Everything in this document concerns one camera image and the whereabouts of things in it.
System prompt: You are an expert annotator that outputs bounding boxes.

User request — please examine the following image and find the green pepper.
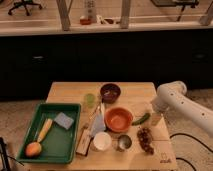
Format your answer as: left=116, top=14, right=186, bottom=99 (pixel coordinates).
left=132, top=113, right=151, bottom=126

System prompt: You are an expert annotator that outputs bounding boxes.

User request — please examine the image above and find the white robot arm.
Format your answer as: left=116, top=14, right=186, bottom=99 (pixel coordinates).
left=151, top=81, right=213, bottom=137

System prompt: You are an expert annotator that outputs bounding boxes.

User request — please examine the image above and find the small metal cup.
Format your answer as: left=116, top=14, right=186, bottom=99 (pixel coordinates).
left=117, top=135, right=132, bottom=151

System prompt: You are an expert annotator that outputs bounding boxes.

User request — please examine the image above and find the white paper cup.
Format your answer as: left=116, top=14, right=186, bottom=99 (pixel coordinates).
left=93, top=132, right=112, bottom=151

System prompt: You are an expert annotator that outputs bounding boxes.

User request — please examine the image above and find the green plastic cup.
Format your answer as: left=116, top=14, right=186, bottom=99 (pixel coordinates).
left=84, top=93, right=96, bottom=108

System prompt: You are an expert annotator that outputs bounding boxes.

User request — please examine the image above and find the bunch of dark grapes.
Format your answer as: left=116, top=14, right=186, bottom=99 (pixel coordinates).
left=137, top=127, right=154, bottom=155

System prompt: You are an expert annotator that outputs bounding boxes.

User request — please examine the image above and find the orange bowl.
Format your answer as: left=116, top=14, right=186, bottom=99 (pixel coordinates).
left=104, top=107, right=133, bottom=133

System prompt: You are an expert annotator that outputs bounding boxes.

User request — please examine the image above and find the dark purple bowl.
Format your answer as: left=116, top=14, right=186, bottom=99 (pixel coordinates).
left=100, top=83, right=121, bottom=104

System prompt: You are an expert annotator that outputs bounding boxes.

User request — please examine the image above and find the wooden block brush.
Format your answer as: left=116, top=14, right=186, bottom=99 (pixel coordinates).
left=76, top=129, right=91, bottom=155

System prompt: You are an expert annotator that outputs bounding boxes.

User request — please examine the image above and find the grey sponge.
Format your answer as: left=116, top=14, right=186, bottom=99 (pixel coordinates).
left=54, top=112, right=74, bottom=130

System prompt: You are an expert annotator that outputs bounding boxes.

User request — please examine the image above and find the green plastic tray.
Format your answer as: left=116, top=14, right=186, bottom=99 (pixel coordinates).
left=16, top=103, right=81, bottom=164

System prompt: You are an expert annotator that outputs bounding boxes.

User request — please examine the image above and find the yellow corn cob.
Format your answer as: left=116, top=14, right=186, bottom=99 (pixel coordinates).
left=37, top=119, right=53, bottom=143

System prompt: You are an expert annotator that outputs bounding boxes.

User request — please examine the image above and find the red bowl on shelf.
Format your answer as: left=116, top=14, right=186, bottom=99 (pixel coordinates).
left=79, top=17, right=92, bottom=25

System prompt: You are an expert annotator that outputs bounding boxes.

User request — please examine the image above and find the orange fruit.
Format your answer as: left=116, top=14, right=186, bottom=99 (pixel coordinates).
left=25, top=142, right=42, bottom=157

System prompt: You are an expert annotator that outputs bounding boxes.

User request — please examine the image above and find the white bottle on shelf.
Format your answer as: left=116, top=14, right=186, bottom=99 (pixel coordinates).
left=85, top=0, right=97, bottom=23

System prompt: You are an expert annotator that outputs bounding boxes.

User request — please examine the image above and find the black stand at left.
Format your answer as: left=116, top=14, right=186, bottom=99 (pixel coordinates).
left=0, top=137, right=11, bottom=171

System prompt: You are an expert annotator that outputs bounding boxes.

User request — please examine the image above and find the black office chair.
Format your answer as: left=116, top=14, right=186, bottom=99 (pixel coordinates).
left=8, top=0, right=43, bottom=16

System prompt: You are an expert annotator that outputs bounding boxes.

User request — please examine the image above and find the black cable on floor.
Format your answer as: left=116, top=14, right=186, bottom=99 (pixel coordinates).
left=169, top=132, right=213, bottom=171

